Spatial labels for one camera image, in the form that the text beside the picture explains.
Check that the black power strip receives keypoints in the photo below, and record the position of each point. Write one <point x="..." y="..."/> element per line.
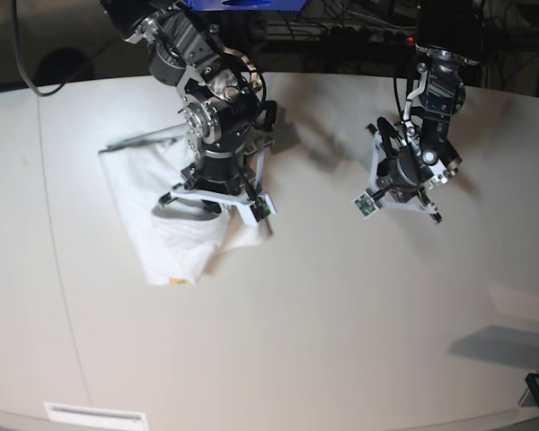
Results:
<point x="325" y="32"/>

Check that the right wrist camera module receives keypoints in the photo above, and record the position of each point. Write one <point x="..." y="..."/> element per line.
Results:
<point x="262" y="208"/>

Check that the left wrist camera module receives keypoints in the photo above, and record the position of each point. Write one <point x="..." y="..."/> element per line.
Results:
<point x="366" y="205"/>

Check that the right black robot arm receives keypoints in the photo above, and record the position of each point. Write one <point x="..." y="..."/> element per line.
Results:
<point x="224" y="99"/>

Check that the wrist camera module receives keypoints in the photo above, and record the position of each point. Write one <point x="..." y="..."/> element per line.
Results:
<point x="366" y="205"/>
<point x="262" y="208"/>

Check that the blue box at top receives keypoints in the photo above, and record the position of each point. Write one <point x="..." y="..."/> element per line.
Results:
<point x="246" y="5"/>

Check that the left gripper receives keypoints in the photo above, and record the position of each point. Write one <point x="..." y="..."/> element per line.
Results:
<point x="401" y="173"/>

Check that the white printed T-shirt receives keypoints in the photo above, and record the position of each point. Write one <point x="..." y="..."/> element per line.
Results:
<point x="173" y="243"/>

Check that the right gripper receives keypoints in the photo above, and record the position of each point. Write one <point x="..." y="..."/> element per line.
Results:
<point x="230" y="180"/>

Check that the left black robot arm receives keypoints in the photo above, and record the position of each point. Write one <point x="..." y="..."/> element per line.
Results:
<point x="449" y="35"/>

